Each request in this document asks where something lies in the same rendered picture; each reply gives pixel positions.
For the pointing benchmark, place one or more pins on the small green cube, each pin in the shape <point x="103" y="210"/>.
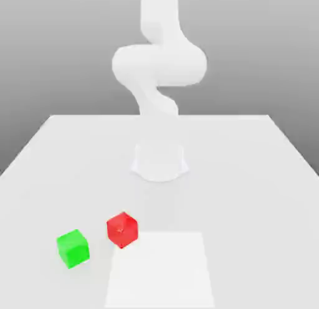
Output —
<point x="73" y="249"/>

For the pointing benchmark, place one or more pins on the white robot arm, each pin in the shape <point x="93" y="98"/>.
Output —
<point x="159" y="64"/>

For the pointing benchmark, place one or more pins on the small red cube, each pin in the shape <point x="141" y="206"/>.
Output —
<point x="122" y="230"/>

